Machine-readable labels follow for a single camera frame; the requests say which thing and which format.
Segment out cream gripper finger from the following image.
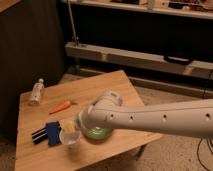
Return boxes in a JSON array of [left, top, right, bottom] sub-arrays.
[[63, 122, 75, 133]]

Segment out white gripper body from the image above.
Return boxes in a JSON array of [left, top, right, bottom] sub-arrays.
[[75, 110, 92, 131]]

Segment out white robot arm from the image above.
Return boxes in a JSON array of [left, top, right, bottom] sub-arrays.
[[75, 91, 213, 139]]

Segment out translucent plastic cup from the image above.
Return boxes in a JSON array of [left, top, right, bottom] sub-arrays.
[[59, 131, 81, 148]]

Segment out green ceramic bowl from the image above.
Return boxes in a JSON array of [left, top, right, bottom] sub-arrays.
[[81, 127, 113, 140]]

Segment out orange carrot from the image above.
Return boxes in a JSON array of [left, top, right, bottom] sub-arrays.
[[49, 100, 75, 114]]

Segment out wooden table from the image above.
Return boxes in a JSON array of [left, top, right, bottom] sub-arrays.
[[13, 69, 163, 171]]

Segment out long wooden shelf beam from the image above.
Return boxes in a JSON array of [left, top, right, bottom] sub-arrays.
[[65, 42, 213, 78]]

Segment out metal stand pole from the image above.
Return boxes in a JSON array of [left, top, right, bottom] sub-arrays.
[[67, 0, 79, 46]]

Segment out upper wooden shelf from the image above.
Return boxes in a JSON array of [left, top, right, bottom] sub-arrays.
[[62, 0, 213, 20]]

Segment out black cables on floor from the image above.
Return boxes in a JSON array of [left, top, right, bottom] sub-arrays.
[[195, 138, 213, 171]]

